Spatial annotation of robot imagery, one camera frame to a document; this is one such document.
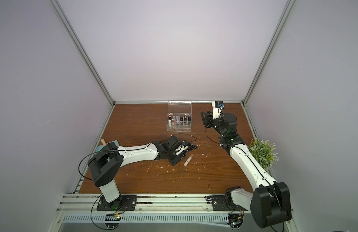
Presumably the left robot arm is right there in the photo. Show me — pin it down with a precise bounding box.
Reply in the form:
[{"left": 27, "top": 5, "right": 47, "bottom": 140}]
[{"left": 88, "top": 136, "right": 188, "bottom": 203}]

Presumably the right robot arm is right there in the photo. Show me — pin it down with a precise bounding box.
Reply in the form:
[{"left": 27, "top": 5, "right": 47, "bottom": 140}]
[{"left": 201, "top": 112, "right": 292, "bottom": 228}]

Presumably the clear acrylic lipstick organizer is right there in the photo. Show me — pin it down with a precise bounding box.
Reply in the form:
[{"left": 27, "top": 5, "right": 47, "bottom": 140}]
[{"left": 166, "top": 101, "right": 192, "bottom": 132}]

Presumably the green artificial plant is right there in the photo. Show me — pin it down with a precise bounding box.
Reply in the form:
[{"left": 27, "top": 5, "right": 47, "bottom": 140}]
[{"left": 248, "top": 139, "right": 279, "bottom": 170}]

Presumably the teal dustpan tray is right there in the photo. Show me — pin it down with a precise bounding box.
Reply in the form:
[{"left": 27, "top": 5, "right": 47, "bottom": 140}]
[{"left": 96, "top": 140, "right": 119, "bottom": 152}]

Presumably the left controller board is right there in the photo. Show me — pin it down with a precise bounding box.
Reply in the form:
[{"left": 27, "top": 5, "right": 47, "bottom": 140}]
[{"left": 104, "top": 214, "right": 122, "bottom": 230}]

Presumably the controller board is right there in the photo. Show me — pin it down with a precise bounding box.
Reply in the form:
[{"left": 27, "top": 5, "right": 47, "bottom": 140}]
[
  {"left": 104, "top": 214, "right": 122, "bottom": 230},
  {"left": 227, "top": 214, "right": 244, "bottom": 229}
]

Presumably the right controller board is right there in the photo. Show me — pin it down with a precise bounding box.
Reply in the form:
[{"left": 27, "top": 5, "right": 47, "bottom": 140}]
[{"left": 227, "top": 214, "right": 244, "bottom": 229}]

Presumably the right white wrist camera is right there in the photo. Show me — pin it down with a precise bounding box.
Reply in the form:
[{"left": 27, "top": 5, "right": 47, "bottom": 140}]
[{"left": 212, "top": 101, "right": 225, "bottom": 120}]

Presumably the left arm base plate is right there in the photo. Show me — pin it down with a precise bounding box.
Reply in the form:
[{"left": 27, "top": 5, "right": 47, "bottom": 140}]
[{"left": 96, "top": 195, "right": 137, "bottom": 211}]

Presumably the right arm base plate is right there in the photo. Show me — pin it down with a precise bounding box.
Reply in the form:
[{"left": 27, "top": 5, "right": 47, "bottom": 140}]
[{"left": 205, "top": 194, "right": 246, "bottom": 211}]

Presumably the aluminium front rail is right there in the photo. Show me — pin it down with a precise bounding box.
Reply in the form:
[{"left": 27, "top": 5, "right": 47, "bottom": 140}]
[{"left": 55, "top": 193, "right": 231, "bottom": 214}]

